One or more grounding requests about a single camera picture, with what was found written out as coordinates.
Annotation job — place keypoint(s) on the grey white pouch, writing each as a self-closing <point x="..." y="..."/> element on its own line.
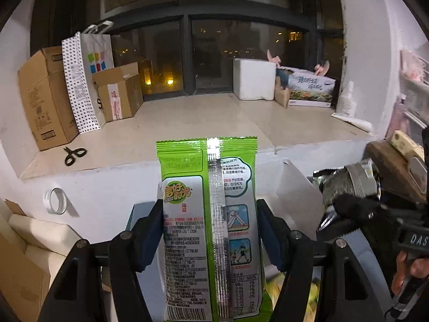
<point x="417" y="167"/>

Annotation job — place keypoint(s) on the green snack packet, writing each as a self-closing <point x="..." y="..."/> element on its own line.
<point x="187" y="241"/>

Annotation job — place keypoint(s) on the large brown cardboard box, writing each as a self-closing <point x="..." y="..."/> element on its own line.
<point x="40" y="100"/>

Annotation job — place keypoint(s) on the white storage box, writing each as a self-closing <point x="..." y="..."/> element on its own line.
<point x="291" y="191"/>

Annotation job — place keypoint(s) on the dark window frame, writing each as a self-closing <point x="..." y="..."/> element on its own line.
<point x="186" y="40"/>

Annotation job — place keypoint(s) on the small labelled cardboard box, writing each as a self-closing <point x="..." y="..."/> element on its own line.
<point x="124" y="97"/>

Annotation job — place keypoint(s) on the white paper sheet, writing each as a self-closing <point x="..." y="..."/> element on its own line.
<point x="355" y="122"/>

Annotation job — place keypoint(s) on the pink toy figure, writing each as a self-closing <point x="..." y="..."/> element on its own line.
<point x="322" y="68"/>
<point x="273" y="59"/>

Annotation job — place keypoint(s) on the brown wooden side table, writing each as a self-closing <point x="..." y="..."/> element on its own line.
<point x="385" y="161"/>

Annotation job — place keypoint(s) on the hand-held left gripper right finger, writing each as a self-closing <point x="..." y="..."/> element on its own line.
<point x="268" y="238"/>

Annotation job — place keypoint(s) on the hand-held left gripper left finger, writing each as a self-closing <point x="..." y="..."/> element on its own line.
<point x="150" y="238"/>

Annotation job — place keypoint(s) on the landscape printed carton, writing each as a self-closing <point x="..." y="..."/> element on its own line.
<point x="311" y="89"/>

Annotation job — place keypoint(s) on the small brown carton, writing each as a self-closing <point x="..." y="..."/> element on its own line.
<point x="282" y="95"/>

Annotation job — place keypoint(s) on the cream foam block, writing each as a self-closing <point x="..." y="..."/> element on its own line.
<point x="43" y="231"/>

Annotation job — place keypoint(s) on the white dotted paper bag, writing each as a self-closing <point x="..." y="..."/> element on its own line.
<point x="80" y="84"/>

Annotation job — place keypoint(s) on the white tape roll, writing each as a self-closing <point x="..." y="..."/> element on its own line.
<point x="64" y="204"/>

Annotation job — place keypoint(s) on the yellow white snack packet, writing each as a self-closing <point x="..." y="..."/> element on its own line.
<point x="404" y="144"/>

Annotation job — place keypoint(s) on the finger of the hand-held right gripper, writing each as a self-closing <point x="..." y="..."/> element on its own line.
<point x="352" y="208"/>

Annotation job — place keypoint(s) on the white foam box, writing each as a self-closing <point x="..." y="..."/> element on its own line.
<point x="254" y="80"/>

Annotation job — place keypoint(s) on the silver snack packet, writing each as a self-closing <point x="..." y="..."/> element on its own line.
<point x="348" y="181"/>

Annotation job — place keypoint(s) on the person's right hand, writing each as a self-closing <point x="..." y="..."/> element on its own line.
<point x="407" y="271"/>

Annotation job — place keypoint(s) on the black scissors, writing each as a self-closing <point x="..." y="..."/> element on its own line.
<point x="71" y="154"/>

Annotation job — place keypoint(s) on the wall shelf rack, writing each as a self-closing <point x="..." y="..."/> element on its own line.
<point x="414" y="84"/>

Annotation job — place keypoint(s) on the open brown cardboard box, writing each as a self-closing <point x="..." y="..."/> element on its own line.
<point x="20" y="281"/>

